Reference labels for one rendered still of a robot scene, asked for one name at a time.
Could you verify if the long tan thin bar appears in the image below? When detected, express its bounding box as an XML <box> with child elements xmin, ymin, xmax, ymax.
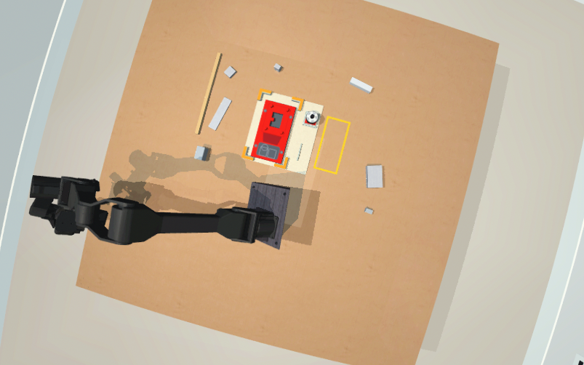
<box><xmin>195</xmin><ymin>52</ymin><xmax>222</xmax><ymax>135</ymax></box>

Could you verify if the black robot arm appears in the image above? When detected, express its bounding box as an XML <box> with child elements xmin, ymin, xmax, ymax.
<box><xmin>30</xmin><ymin>175</ymin><xmax>279</xmax><ymax>245</ymax></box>

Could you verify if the black wheel with grey hub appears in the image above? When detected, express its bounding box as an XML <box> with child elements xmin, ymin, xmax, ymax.
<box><xmin>306</xmin><ymin>111</ymin><xmax>319</xmax><ymax>124</ymax></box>

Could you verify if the light grey flat bar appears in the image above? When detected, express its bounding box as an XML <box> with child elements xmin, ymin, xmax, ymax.
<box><xmin>209</xmin><ymin>97</ymin><xmax>232</xmax><ymax>131</ymax></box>

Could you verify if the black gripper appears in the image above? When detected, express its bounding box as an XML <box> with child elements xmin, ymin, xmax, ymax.
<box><xmin>29</xmin><ymin>198</ymin><xmax>108</xmax><ymax>228</ymax></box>

